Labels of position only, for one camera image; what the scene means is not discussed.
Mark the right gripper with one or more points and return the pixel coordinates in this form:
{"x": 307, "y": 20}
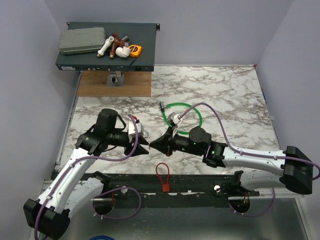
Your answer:
{"x": 165, "y": 143}

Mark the grey plastic case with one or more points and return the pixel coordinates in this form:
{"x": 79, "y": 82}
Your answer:
{"x": 83, "y": 40}

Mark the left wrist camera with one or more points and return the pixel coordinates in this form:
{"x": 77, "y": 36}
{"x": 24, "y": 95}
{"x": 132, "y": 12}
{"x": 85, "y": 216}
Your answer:
{"x": 134, "y": 128}

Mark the dark rack switch box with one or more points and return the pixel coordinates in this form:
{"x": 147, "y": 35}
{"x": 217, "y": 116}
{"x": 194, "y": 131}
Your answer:
{"x": 143, "y": 34}

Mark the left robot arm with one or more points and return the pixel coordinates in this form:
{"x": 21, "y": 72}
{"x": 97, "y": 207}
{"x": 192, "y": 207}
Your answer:
{"x": 50, "y": 214}

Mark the yellow tape measure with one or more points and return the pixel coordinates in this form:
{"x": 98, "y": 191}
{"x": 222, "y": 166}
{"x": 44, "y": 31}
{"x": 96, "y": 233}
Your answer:
{"x": 135, "y": 50}

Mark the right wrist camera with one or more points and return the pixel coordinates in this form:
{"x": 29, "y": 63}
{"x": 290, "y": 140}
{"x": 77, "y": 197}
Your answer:
{"x": 174, "y": 122}

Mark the wooden board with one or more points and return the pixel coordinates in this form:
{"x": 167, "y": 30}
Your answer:
{"x": 96, "y": 84}

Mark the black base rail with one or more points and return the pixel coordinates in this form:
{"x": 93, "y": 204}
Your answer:
{"x": 127, "y": 191}

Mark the grey metal bracket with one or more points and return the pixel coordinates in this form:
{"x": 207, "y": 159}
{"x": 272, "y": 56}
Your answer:
{"x": 115, "y": 79}

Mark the white elbow fitting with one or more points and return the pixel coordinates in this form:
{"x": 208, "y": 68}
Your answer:
{"x": 122, "y": 52}

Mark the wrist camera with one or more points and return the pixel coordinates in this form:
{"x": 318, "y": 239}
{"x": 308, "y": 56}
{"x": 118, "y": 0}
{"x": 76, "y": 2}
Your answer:
{"x": 174, "y": 122}
{"x": 134, "y": 128}

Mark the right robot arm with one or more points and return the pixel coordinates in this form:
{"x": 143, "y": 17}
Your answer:
{"x": 290, "y": 169}

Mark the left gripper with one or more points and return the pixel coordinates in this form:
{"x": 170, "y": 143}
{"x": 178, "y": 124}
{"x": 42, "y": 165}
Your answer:
{"x": 139, "y": 150}

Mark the brass padlock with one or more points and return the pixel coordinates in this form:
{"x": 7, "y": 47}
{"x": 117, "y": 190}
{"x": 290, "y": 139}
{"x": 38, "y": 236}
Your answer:
{"x": 145, "y": 133}

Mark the white pipe fitting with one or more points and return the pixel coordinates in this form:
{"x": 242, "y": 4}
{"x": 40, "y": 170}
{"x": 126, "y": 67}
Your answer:
{"x": 108, "y": 42}

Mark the brown pipe fitting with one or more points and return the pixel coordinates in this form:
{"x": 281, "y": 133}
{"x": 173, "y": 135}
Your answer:
{"x": 117, "y": 42}

